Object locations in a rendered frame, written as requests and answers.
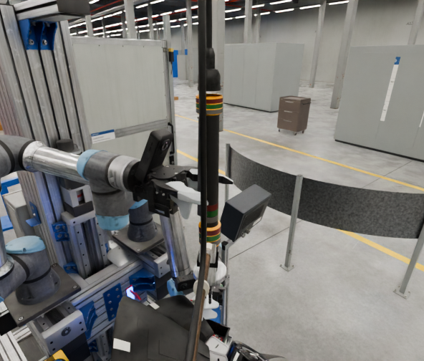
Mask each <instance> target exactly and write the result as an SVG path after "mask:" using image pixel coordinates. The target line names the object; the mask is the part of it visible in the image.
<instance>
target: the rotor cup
mask: <svg viewBox="0 0 424 361"><path fill-rule="evenodd" d="M236 353H239V356H238V358H237V360H236V361H269V360H267V359H266V358H265V357H264V356H263V355H261V354H260V353H258V352H257V351H256V350H254V349H252V348H251V347H249V346H248V345H245V344H244V343H242V342H239V341H237V340H233V341H232V343H231V344H230V346H229V348H228V350H227V352H226V356H227V358H228V361H233V359H234V358H235V356H236ZM250 353H251V354H255V355H256V356H257V357H258V359H256V358H254V357H252V356H251V355H250Z"/></svg>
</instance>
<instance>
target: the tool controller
mask: <svg viewBox="0 0 424 361"><path fill-rule="evenodd" d="M270 198H271V193H269V192H268V191H265V190H264V189H263V188H261V187H259V186H258V185H256V184H253V185H252V186H250V187H249V188H247V189H246V190H244V191H242V192H240V193H239V194H237V195H236V196H234V197H233V198H230V199H229V200H227V201H226V202H225V205H224V208H223V213H222V215H221V220H220V222H221V233H222V234H223V235H224V236H226V237H227V238H228V239H230V240H232V242H235V241H236V240H237V239H239V238H240V237H242V238H244V237H245V236H246V234H249V233H250V229H251V228H252V227H254V226H255V225H256V224H257V223H258V222H260V221H261V220H262V217H263V215H264V212H265V210H266V207H267V205H268V202H269V200H270ZM245 233H246V234H245Z"/></svg>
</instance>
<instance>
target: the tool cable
mask: <svg viewBox="0 0 424 361"><path fill-rule="evenodd" d="M206 48H212V0H198V95H199V135H200V177H201V256H200V266H199V274H198V280H196V281H195V283H194V285H193V291H194V293H195V295H196V299H195V304H194V308H193V316H192V320H191V328H190V333H189V337H188V345H187V349H186V354H185V361H193V355H194V349H195V345H196V335H197V331H198V321H199V316H200V311H201V301H202V296H203V289H205V290H206V295H205V297H206V296H207V295H208V293H209V289H210V287H209V284H208V282H207V281H206V280H204V278H205V270H206V243H207V165H206Z"/></svg>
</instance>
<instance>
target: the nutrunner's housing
mask: <svg viewBox="0 0 424 361"><path fill-rule="evenodd" d="M220 90H221V76H220V73H219V71H218V69H215V52H214V49H213V48H206V91H207V92H214V91H220Z"/></svg>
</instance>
